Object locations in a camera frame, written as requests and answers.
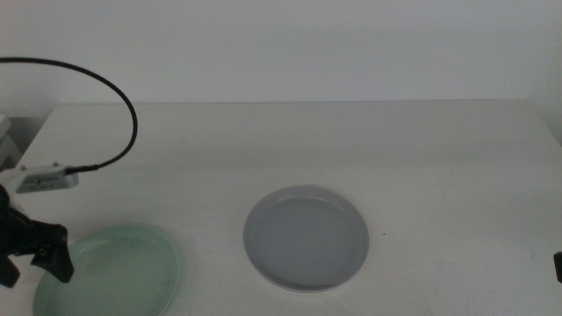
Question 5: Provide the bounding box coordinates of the pale green shallow bowl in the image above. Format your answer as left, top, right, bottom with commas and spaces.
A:
32, 222, 182, 316

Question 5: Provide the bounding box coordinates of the grey shallow bowl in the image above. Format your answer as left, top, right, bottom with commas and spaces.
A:
242, 183, 371, 291

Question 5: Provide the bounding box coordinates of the silver grey wrist camera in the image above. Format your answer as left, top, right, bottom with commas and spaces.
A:
15, 162, 81, 195

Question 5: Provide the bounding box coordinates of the thick black camera cable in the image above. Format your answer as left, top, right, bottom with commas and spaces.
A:
0, 56, 139, 176

